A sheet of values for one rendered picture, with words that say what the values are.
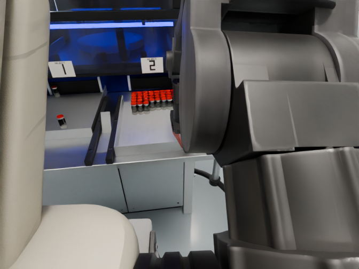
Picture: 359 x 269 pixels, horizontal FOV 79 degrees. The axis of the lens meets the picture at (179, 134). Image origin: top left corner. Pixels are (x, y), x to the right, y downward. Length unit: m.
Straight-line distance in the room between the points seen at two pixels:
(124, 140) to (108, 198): 0.73
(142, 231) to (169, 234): 1.19
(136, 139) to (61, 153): 0.22
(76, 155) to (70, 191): 0.69
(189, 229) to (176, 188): 0.30
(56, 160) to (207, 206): 1.14
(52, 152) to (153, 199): 0.80
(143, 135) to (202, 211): 0.98
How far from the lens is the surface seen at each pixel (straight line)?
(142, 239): 0.30
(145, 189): 1.33
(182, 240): 1.47
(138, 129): 0.75
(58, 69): 0.96
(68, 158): 0.70
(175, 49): 0.48
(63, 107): 0.99
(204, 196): 1.66
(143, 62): 0.90
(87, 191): 1.36
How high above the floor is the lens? 1.30
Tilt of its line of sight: 36 degrees down
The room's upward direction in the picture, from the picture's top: straight up
